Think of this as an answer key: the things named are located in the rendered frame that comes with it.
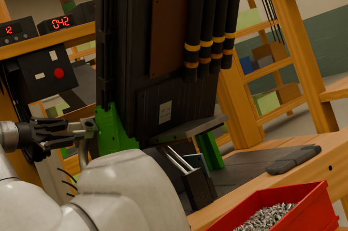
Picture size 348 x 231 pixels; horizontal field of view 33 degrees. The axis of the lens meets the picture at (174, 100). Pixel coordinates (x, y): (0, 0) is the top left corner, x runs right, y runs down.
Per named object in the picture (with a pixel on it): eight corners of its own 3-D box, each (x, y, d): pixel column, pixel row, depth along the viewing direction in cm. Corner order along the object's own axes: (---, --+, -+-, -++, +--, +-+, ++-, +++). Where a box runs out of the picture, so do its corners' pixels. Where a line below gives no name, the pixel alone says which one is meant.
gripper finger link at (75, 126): (67, 132, 175) (66, 130, 176) (88, 130, 179) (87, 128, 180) (69, 124, 174) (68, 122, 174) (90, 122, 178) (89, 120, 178)
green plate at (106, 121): (144, 171, 171) (135, 100, 172) (119, 175, 166) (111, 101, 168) (125, 173, 180) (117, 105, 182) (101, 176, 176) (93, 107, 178)
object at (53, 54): (80, 85, 193) (64, 42, 192) (33, 101, 183) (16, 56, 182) (64, 91, 203) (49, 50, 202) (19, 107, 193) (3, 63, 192)
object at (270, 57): (319, 108, 842) (266, -44, 829) (201, 172, 689) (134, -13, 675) (290, 114, 885) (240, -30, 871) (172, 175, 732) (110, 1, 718)
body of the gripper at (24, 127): (20, 135, 159) (53, 133, 165) (12, 116, 165) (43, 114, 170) (16, 156, 163) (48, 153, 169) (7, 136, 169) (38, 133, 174)
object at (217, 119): (230, 123, 169) (227, 113, 168) (188, 143, 159) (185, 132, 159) (158, 136, 200) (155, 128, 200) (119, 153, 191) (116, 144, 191)
